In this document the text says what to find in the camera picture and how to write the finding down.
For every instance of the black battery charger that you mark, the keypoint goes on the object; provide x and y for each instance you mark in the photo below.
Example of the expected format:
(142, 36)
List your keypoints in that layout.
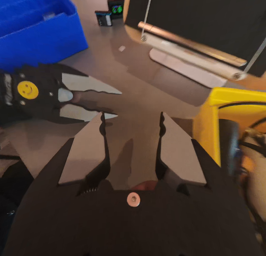
(115, 0)

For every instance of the black display board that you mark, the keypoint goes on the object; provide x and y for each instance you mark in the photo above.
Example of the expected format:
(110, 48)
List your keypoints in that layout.
(197, 14)

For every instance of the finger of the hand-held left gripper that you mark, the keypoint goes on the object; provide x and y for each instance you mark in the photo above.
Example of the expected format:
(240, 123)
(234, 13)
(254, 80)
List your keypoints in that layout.
(87, 83)
(76, 113)

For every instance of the yellow plastic bin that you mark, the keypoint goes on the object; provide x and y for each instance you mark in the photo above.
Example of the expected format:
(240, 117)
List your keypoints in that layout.
(207, 131)

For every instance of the white paper scrap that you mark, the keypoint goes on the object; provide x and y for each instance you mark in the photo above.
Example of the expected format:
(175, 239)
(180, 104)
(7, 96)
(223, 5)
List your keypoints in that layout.
(122, 48)

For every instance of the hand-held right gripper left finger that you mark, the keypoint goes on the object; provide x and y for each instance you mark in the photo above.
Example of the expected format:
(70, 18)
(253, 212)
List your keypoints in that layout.
(85, 156)

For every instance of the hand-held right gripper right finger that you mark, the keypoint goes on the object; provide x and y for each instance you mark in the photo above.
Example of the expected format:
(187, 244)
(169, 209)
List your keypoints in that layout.
(178, 154)

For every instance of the person's right hand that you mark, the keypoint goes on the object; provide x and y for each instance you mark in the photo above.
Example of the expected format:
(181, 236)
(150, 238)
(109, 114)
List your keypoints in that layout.
(145, 185)

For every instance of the blue plastic bin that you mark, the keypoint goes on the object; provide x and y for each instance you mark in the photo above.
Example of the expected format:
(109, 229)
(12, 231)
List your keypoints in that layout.
(41, 41)

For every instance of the small black box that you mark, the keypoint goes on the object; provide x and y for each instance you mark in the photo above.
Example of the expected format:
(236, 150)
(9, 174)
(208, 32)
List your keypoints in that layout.
(104, 19)

